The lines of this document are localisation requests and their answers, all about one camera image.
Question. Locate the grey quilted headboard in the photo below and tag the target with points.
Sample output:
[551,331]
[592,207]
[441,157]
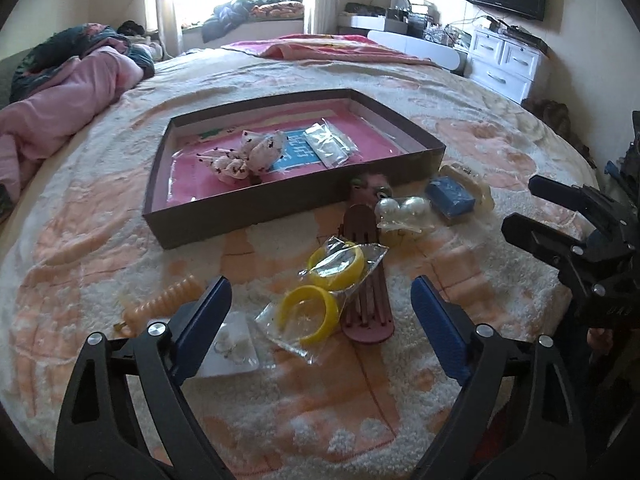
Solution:
[7,75]

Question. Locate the clear bangle plastic bag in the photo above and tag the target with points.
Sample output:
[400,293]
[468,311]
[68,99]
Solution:
[280,332]

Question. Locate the small clear plastic bag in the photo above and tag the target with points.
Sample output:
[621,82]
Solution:
[332,142]

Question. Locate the white drawer cabinet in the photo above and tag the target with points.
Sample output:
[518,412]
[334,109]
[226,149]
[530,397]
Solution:
[505,65]

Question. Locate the brown cardboard box tray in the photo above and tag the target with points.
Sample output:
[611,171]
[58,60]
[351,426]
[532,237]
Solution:
[250,220]

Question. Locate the white earring card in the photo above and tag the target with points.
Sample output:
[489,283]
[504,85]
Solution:
[235,347]

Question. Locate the pink red patterned blanket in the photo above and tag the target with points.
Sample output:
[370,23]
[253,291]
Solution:
[325,47]

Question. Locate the white desk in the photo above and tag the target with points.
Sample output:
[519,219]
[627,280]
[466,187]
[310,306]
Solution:
[360,22]

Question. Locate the polka dot fabric scrunchie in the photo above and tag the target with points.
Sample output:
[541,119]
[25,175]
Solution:
[250,152]

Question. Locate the pink fluffy hair clip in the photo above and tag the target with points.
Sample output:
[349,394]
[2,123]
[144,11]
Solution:
[367,187]

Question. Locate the black set-top box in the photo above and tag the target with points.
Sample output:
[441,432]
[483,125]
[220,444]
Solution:
[525,37]

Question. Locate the blue card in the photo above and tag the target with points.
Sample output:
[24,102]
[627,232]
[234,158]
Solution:
[300,157]

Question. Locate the orange floral cushion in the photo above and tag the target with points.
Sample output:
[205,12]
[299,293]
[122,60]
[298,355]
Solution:
[280,10]

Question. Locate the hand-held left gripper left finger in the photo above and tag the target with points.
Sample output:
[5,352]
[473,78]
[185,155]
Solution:
[207,320]

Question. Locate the brown patterned cloth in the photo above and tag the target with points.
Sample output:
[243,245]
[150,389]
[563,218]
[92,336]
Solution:
[555,115]

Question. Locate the white rounded board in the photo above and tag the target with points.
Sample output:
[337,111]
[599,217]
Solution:
[420,47]

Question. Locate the yellow bangle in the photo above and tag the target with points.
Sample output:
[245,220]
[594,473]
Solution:
[350,272]
[325,322]

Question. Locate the pink floral quilt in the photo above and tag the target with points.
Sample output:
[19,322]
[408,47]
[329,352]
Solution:
[75,85]

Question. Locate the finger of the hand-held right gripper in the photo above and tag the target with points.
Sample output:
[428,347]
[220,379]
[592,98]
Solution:
[545,242]
[575,200]

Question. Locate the dark jacket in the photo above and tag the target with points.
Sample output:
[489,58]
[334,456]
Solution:
[227,17]

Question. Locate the small blue box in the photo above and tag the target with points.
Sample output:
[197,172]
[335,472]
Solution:
[450,197]

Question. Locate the mauve hair claw clip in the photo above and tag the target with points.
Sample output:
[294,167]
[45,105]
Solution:
[370,327]

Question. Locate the black cloth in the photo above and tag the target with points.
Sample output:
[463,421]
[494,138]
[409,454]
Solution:
[131,28]

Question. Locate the peach spiral hair clip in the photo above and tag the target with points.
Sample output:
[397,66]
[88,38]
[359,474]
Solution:
[160,302]

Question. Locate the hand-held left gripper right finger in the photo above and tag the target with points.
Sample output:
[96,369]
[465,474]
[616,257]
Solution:
[440,325]

